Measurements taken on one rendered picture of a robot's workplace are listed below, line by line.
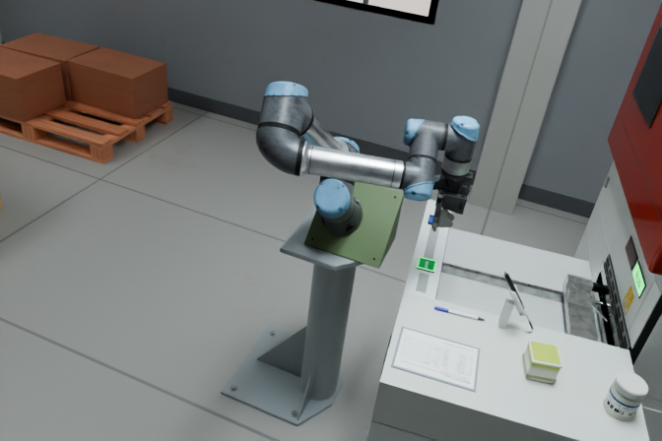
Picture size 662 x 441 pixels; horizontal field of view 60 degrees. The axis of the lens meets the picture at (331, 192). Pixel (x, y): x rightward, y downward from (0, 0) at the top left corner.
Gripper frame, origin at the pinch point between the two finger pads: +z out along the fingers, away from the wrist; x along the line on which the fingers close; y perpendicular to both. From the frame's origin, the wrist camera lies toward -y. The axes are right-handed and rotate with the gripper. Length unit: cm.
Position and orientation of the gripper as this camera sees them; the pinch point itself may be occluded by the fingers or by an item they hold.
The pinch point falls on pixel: (432, 226)
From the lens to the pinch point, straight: 175.4
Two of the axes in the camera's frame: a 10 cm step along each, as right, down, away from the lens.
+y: 9.6, 2.3, -1.8
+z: -1.0, 8.4, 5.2
